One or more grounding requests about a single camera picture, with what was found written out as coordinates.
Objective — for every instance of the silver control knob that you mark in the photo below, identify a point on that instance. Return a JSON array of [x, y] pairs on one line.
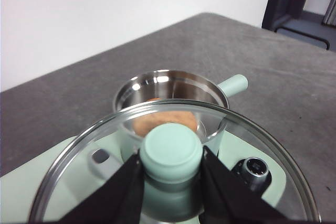
[[256, 171]]

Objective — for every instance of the glass lid with mint knob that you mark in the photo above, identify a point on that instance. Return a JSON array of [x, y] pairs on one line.
[[170, 155]]

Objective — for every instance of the black metal tube frame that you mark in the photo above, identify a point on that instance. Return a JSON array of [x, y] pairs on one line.
[[309, 33]]

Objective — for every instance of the mint green breakfast maker appliance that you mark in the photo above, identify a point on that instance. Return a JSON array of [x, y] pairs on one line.
[[26, 182]]

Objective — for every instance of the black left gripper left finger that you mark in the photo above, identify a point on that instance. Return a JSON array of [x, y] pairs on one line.
[[115, 197]]

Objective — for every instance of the grey vertical blinds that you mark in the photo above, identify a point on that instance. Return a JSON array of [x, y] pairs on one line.
[[330, 11]]

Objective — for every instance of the brown potato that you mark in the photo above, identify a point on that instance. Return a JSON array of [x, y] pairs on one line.
[[168, 119]]

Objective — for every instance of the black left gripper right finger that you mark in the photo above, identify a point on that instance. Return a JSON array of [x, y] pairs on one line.
[[231, 197]]

